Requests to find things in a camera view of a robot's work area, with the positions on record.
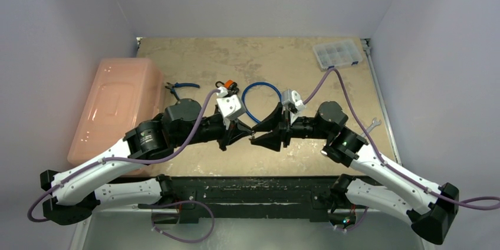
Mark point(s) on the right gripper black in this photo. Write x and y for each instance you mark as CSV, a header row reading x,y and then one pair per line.
x,y
286,128

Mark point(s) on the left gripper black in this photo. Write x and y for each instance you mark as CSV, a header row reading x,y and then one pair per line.
x,y
236,131

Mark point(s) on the blue cable lock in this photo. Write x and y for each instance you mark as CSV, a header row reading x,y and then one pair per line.
x,y
259,99

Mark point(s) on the orange black padlock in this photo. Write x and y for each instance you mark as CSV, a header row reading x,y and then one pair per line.
x,y
230,85

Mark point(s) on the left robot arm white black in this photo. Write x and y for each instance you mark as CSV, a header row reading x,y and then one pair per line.
x,y
73,196

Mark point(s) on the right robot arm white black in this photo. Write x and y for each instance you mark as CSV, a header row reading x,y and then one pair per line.
x,y
424,205

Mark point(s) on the clear compartment organizer box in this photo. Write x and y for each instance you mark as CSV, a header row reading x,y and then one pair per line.
x,y
337,54

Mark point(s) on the small silver open wrench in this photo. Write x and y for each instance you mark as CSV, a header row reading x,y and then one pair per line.
x,y
375,123

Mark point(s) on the pink plastic storage box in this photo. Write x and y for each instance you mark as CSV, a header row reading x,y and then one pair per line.
x,y
124,93

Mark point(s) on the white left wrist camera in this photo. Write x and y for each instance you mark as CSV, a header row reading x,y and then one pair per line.
x,y
230,105

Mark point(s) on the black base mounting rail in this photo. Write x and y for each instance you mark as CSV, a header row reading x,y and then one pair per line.
x,y
314,198

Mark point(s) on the blue handled pliers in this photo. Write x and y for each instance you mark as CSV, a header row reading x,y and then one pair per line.
x,y
171,87

